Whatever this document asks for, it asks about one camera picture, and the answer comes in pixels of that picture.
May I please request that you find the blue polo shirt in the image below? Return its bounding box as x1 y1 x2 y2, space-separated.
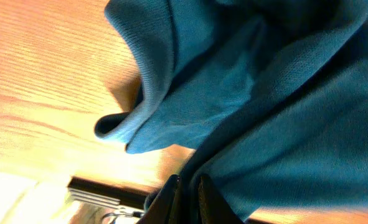
95 1 368 223

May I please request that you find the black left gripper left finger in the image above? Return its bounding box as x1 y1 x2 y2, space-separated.
137 175 182 224

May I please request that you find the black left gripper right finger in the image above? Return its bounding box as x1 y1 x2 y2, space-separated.
197 175 243 224

